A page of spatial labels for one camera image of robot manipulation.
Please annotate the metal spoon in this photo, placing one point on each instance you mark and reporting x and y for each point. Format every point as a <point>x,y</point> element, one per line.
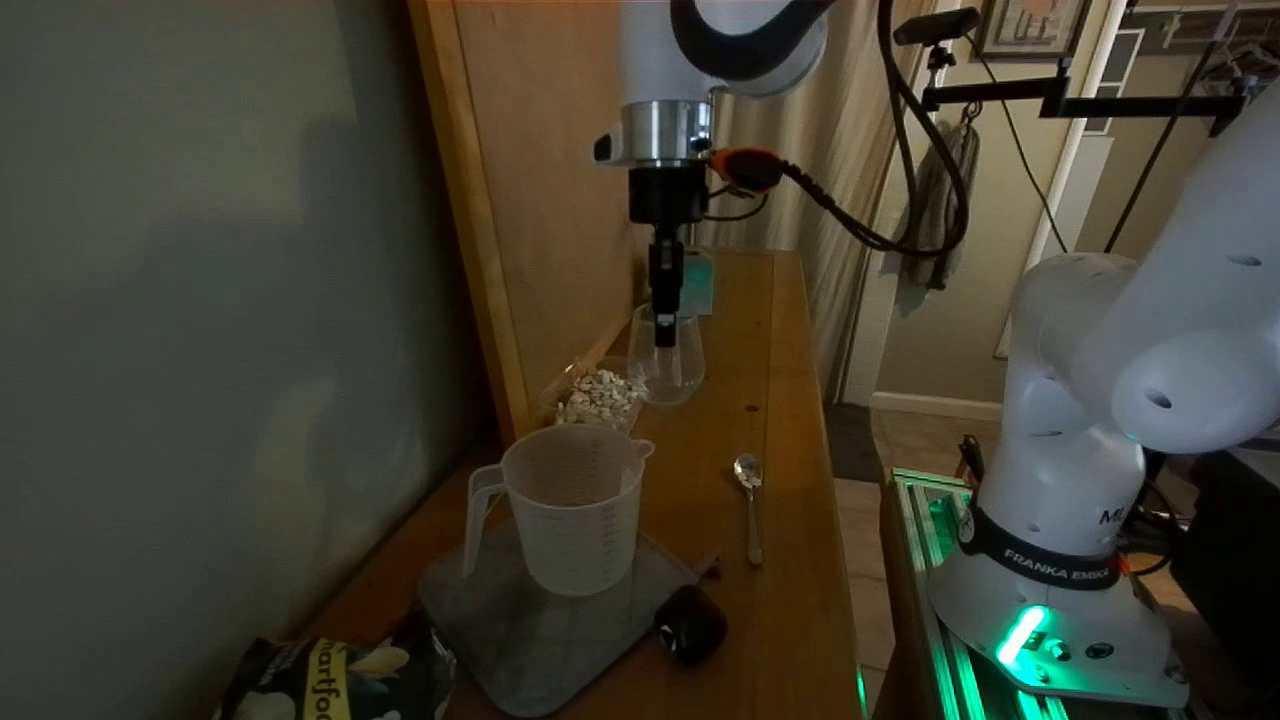
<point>749,507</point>

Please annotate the grey square pot holder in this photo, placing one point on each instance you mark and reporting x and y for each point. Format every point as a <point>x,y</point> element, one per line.
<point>562,644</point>

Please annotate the translucent plastic measuring jug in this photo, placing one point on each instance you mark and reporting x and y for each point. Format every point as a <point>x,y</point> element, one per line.
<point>574,521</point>

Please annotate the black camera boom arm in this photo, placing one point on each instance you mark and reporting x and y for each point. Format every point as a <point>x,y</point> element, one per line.
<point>1013,95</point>

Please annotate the printed snack bag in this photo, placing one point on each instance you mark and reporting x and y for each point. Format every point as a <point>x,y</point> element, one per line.
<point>333,674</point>

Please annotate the green lit metal frame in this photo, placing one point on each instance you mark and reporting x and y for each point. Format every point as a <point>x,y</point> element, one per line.
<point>934,533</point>

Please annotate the dark lattice wall frame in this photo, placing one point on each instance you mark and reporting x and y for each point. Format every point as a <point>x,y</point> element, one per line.
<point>1114,81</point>

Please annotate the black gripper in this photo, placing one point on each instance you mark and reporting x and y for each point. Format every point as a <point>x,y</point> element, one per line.
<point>666,220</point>

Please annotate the black stereo camera bar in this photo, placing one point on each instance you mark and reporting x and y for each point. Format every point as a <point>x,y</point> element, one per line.
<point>934,26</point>

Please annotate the clear tray of pale seeds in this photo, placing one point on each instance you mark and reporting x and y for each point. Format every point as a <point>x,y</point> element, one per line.
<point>600,396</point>

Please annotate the black equipment box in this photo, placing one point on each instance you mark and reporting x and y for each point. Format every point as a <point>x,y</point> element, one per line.
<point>1241,575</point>

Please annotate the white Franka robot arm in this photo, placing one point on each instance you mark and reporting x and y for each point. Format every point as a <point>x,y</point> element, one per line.
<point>1172,345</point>

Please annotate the small black rounded object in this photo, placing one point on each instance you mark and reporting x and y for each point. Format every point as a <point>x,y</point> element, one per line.
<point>688,627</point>

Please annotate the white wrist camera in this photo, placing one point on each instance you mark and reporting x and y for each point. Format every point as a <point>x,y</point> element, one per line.
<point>609,144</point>

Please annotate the blue tissue box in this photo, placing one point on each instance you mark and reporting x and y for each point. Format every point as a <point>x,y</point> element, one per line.
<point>702,285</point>

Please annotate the beige curtain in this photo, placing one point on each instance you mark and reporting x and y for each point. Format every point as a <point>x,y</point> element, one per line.
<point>800,305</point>

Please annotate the hanging grey towel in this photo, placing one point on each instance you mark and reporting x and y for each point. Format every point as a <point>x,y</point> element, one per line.
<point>944,225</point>

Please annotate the sketch picture in dark frame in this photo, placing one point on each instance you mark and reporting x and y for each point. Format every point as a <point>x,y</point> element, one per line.
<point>1030,26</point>

